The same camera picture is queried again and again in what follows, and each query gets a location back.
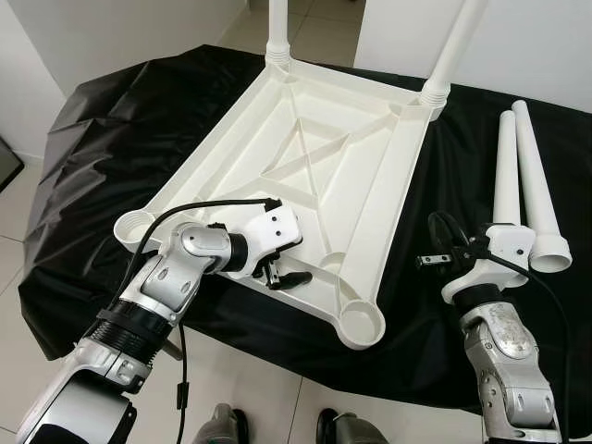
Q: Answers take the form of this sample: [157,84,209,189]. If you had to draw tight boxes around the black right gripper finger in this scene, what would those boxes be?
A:
[427,211,469,271]

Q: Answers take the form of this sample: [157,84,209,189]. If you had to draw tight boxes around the white tapered plastic table leg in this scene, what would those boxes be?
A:
[492,110,521,228]
[265,0,295,70]
[419,0,491,105]
[512,100,574,275]

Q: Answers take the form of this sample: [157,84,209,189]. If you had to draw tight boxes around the grey right robot foot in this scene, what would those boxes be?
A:
[316,409,389,444]

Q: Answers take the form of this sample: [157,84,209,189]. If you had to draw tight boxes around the grey robot foot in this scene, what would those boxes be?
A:
[190,402,251,444]
[316,409,389,444]

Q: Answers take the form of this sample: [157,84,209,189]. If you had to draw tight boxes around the grey left robot foot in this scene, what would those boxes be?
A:
[190,402,251,444]

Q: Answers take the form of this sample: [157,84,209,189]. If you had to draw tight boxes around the black table cloth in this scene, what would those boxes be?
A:
[17,44,592,413]

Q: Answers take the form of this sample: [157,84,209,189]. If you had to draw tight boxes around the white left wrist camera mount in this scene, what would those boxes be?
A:
[242,203,304,278]

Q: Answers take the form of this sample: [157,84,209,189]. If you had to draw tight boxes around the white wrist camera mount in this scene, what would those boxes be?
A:
[441,222,537,306]
[242,203,304,278]

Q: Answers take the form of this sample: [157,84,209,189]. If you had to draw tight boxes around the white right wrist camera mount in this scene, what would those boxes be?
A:
[441,222,537,306]

